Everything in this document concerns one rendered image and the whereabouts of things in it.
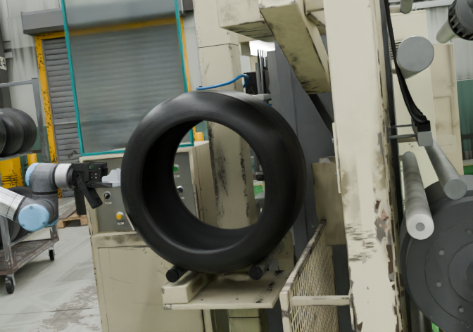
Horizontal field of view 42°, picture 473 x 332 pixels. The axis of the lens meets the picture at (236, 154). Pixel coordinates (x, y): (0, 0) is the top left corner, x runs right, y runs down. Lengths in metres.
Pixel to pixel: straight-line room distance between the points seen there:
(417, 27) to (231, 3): 4.07
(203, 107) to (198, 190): 0.87
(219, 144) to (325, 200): 0.45
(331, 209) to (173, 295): 0.62
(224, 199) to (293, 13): 0.98
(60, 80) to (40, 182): 9.84
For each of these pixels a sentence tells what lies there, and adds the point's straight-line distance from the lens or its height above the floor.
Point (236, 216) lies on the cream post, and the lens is 2.32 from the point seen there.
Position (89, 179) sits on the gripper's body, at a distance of 2.17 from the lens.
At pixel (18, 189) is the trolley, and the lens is 6.56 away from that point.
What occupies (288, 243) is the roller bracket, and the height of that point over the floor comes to 0.91.
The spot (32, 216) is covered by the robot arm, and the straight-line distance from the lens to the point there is 2.13.
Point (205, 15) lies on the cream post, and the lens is 2.31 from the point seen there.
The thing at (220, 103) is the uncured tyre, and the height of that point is 1.44.
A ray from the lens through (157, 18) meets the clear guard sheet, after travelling 2.75.
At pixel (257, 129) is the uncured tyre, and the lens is 1.85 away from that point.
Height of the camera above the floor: 1.44
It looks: 5 degrees down
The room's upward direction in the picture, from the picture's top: 6 degrees counter-clockwise
